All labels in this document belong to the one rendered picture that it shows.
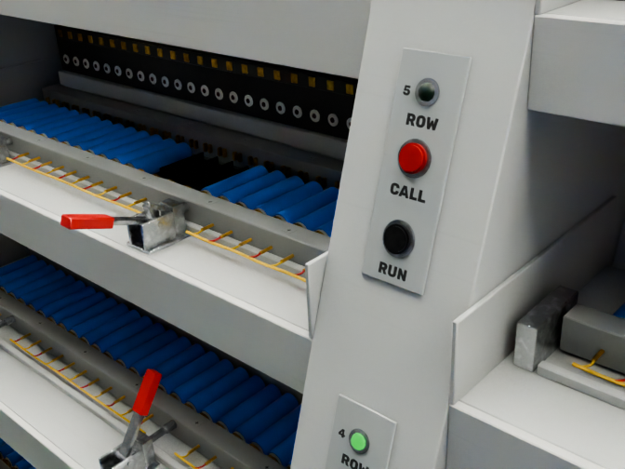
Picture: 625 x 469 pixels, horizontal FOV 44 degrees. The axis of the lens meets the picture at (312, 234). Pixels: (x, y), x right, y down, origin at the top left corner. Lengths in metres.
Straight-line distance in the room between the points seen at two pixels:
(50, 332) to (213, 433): 0.24
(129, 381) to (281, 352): 0.27
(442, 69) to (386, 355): 0.15
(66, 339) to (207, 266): 0.29
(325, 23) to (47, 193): 0.35
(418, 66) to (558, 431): 0.19
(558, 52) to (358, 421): 0.22
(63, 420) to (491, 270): 0.45
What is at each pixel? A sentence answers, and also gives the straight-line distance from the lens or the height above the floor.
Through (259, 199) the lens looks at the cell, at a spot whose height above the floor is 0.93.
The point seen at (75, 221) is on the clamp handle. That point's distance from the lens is 0.54.
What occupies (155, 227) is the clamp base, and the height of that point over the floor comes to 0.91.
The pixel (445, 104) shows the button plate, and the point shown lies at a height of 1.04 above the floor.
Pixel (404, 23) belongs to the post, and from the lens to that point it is 0.42.
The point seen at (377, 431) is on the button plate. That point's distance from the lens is 0.44.
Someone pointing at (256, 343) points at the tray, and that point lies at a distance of 0.50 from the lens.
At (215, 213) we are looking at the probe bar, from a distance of 0.57.
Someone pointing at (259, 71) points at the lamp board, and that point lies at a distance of 0.70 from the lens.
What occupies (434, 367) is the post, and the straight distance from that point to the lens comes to 0.41.
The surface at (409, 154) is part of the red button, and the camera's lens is 0.40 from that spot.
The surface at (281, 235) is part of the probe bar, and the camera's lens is 0.53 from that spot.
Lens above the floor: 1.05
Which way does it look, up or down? 13 degrees down
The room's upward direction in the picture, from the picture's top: 10 degrees clockwise
